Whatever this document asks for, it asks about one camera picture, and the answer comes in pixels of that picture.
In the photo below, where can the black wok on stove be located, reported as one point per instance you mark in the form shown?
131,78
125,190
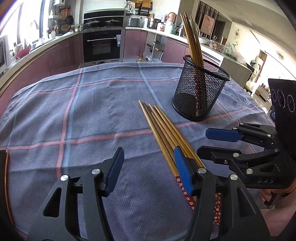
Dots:
92,24

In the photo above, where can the pink bowl on counter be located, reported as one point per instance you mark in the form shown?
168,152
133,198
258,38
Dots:
23,52

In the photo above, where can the gold chopstick red end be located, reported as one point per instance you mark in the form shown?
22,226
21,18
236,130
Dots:
196,46

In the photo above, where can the built-in black oven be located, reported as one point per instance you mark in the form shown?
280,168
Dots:
105,43

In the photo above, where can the steel stock pot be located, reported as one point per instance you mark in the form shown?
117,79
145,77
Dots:
152,23

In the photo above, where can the white microwave oven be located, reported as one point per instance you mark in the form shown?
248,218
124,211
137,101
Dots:
5,58

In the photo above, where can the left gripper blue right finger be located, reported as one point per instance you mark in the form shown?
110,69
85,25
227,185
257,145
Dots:
183,170

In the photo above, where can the blue plaid tablecloth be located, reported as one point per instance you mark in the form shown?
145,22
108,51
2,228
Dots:
70,122

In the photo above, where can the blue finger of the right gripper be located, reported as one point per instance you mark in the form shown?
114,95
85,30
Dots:
223,135
221,156

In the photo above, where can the person right hand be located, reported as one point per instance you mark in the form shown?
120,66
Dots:
267,194

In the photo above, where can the black mesh utensil holder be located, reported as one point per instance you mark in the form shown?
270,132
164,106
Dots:
215,79

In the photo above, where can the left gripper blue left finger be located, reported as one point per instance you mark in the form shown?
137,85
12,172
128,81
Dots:
112,169

